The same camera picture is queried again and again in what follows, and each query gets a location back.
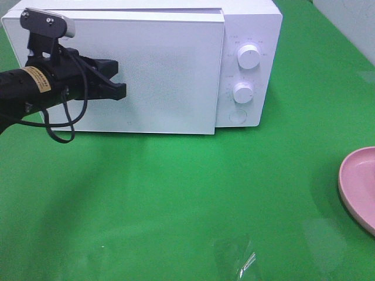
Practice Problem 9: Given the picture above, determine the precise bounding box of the round microwave door button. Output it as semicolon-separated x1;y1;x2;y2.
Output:
229;109;247;124

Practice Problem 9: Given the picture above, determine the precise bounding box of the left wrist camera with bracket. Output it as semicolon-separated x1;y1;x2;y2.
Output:
20;8;76;66

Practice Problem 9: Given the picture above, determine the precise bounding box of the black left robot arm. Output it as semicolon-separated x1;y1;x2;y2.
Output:
1;46;127;131

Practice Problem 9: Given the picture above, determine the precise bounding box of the white microwave knob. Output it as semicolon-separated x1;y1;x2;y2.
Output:
237;44;261;70
233;83;254;104

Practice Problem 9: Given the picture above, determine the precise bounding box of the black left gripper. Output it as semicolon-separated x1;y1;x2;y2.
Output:
25;45;127;107

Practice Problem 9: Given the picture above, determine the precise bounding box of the white microwave oven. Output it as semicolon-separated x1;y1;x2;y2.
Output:
2;1;282;134

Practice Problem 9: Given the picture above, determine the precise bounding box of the pink round plate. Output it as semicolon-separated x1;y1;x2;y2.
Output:
338;146;374;235

